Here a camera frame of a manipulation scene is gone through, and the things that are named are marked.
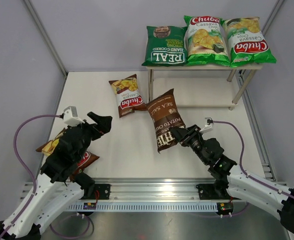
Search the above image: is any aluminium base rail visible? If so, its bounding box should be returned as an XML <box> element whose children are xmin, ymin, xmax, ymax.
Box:
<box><xmin>19</xmin><ymin>177</ymin><xmax>287</xmax><ymax>204</ymax></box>

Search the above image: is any brown Chuba bag front-left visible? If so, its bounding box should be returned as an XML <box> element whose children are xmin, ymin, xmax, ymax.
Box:
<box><xmin>36</xmin><ymin>128</ymin><xmax>100</xmax><ymax>182</ymax></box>

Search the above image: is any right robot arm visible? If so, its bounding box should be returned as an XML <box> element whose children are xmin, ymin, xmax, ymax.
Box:
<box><xmin>170</xmin><ymin>125</ymin><xmax>294</xmax><ymax>234</ymax></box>

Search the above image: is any brown Chuba cassava bag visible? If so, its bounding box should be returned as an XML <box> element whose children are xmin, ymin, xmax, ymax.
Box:
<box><xmin>109</xmin><ymin>74</ymin><xmax>147</xmax><ymax>118</ymax></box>

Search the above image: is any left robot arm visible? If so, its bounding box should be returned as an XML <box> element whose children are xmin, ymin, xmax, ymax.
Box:
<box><xmin>0</xmin><ymin>110</ymin><xmax>113</xmax><ymax>240</ymax></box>

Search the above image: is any white two-tier shelf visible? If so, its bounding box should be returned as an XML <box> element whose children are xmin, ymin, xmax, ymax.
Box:
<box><xmin>146</xmin><ymin>63</ymin><xmax>262</xmax><ymax>110</ymax></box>

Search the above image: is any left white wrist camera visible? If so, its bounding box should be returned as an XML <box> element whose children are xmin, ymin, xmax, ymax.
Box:
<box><xmin>63</xmin><ymin>106</ymin><xmax>85</xmax><ymax>127</ymax></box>

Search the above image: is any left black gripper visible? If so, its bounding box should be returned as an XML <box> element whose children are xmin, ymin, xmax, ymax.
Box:
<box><xmin>70</xmin><ymin>112</ymin><xmax>112</xmax><ymax>161</ymax></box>

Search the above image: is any white slotted cable duct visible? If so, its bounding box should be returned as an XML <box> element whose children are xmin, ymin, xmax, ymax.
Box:
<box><xmin>66</xmin><ymin>201</ymin><xmax>218</xmax><ymax>213</ymax></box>

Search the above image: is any green REAL chips bag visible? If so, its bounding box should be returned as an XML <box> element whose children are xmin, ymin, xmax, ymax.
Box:
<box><xmin>142</xmin><ymin>25</ymin><xmax>187</xmax><ymax>67</ymax></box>

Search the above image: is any left black mount plate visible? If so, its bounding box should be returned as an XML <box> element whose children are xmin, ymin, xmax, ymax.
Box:
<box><xmin>83</xmin><ymin>183</ymin><xmax>111</xmax><ymax>200</ymax></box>

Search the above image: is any brown Kettle sea salt bag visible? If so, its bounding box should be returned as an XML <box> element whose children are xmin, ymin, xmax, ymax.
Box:
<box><xmin>146</xmin><ymin>88</ymin><xmax>186</xmax><ymax>153</ymax></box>

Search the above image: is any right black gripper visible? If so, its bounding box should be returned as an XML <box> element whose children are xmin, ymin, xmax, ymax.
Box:
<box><xmin>169</xmin><ymin>124</ymin><xmax>209</xmax><ymax>165</ymax></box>

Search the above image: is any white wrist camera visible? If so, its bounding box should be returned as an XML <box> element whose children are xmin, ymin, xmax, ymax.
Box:
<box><xmin>200</xmin><ymin>117</ymin><xmax>213</xmax><ymax>134</ymax></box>
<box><xmin>63</xmin><ymin>106</ymin><xmax>85</xmax><ymax>127</ymax></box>

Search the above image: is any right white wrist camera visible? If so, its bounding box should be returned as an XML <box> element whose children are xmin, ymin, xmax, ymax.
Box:
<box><xmin>200</xmin><ymin>117</ymin><xmax>213</xmax><ymax>134</ymax></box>

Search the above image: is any right black mount plate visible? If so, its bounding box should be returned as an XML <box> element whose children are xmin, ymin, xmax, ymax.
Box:
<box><xmin>196</xmin><ymin>183</ymin><xmax>230</xmax><ymax>200</ymax></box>

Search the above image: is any green Chuba seaweed bag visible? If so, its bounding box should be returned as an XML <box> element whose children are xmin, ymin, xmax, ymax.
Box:
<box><xmin>184</xmin><ymin>15</ymin><xmax>230</xmax><ymax>66</ymax></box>

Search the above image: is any black mount plate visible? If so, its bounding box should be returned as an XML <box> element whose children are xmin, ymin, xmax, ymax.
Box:
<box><xmin>83</xmin><ymin>183</ymin><xmax>111</xmax><ymax>200</ymax></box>
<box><xmin>196</xmin><ymin>183</ymin><xmax>230</xmax><ymax>200</ymax></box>

